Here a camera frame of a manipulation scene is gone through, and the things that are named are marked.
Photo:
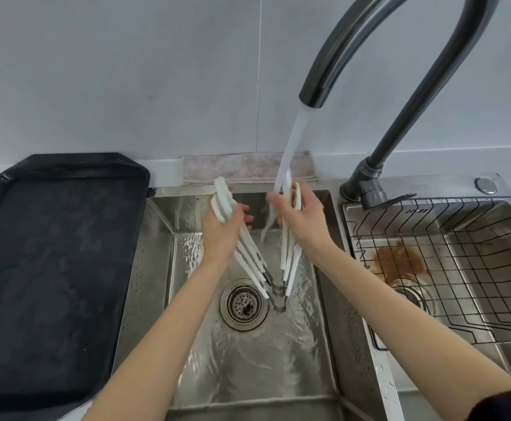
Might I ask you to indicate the black plastic tray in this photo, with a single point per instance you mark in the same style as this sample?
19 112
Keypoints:
53 280

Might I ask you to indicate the person's right forearm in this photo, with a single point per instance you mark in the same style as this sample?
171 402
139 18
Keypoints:
413 324

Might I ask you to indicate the dark grey gooseneck faucet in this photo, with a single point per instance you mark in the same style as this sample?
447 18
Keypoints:
413 92

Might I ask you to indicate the round metal sink cap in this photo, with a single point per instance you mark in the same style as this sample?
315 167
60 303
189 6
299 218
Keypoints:
486 185

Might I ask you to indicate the person's left forearm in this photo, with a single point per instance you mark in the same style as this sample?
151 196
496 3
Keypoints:
150 355

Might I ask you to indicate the person's right hand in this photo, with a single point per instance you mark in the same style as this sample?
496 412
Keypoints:
303 223

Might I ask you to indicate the white tongs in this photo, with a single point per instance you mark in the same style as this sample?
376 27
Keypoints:
251 258
246 267
220 192

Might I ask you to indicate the stainless steel double sink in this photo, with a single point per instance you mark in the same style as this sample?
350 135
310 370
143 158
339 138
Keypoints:
259 368

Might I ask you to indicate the person's left hand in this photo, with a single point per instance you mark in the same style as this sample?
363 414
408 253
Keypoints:
220 236

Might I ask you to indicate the round metal drain strainer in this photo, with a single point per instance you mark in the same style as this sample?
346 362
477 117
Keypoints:
242 304
413 295

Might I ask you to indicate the pink dish cloth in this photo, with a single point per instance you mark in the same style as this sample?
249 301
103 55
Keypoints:
238 166

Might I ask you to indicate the dark navy garment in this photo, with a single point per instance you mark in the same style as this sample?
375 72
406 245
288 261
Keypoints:
505 405

